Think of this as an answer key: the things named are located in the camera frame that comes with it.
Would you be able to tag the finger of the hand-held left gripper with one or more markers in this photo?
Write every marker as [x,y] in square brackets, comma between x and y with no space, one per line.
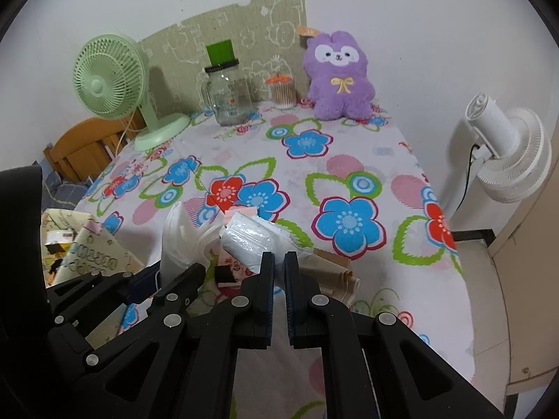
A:
[183,290]
[137,290]

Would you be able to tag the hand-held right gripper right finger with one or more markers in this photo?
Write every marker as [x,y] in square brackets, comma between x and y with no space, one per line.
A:
[293,297]

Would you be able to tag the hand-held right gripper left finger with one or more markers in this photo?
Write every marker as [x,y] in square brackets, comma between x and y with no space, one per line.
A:
[266,297]

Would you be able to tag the white plastic bags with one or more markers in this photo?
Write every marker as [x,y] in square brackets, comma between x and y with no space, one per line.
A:
[179,244]

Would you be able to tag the yellow printed gift bag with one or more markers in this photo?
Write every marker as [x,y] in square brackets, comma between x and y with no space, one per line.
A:
[100,253]

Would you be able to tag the clear plastic bag roll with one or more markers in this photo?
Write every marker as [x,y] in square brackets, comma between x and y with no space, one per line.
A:
[249,240]

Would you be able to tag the dark blue cloth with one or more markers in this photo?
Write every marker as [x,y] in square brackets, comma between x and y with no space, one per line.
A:
[61,192]

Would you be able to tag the wooden chair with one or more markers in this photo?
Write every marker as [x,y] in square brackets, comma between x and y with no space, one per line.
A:
[83,144]

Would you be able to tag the floral tablecloth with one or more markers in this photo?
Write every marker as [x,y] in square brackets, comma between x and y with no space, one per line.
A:
[371,148]

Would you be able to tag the glass jar with green lid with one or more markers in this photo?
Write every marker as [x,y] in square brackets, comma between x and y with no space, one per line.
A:
[227,96]

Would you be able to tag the cotton swab jar orange lid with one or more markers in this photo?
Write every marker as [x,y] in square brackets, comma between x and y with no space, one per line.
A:
[283,96]

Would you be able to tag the green desk fan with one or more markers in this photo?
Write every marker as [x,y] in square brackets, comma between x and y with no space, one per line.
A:
[109,83]

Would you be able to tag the purple plush toy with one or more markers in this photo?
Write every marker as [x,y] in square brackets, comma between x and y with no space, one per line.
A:
[338,91]

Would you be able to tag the green printed cardboard panel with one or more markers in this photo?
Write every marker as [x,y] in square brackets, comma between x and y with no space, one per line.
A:
[183,48]

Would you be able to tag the white desk fan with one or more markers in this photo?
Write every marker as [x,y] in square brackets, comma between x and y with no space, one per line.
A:
[515,157]

